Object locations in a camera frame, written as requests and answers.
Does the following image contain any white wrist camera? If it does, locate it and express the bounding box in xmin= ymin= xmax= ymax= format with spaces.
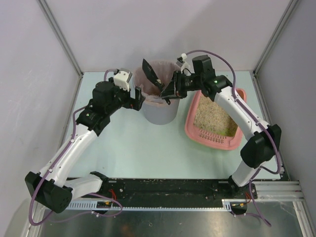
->
xmin=176 ymin=53 xmax=191 ymax=76
xmin=113 ymin=69 xmax=132 ymax=91

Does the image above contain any grey trash bucket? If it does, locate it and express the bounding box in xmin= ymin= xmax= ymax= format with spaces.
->
xmin=141 ymin=95 xmax=180 ymax=125

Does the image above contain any beige cat litter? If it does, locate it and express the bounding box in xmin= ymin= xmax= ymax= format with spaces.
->
xmin=194 ymin=95 xmax=237 ymax=137

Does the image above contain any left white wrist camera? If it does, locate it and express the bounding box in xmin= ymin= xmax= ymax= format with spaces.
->
xmin=113 ymin=69 xmax=132 ymax=91

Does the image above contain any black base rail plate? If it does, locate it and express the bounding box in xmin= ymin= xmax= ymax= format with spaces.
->
xmin=81 ymin=177 xmax=250 ymax=214

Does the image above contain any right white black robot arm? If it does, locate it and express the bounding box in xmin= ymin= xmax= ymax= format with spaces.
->
xmin=160 ymin=54 xmax=281 ymax=194

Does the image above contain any black slotted litter scoop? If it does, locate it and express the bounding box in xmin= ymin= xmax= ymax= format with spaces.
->
xmin=142 ymin=59 xmax=167 ymax=93

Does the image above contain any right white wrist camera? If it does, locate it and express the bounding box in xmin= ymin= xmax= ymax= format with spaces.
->
xmin=176 ymin=53 xmax=191 ymax=76

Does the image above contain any aluminium frame rail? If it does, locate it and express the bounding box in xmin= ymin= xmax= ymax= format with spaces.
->
xmin=36 ymin=180 xmax=303 ymax=212

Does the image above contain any pink green litter box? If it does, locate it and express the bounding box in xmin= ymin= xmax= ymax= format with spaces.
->
xmin=185 ymin=90 xmax=243 ymax=150

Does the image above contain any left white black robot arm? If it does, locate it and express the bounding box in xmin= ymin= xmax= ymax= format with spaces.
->
xmin=25 ymin=81 xmax=145 ymax=213

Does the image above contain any pink plastic bin liner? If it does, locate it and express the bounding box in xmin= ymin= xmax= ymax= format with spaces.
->
xmin=133 ymin=60 xmax=180 ymax=108

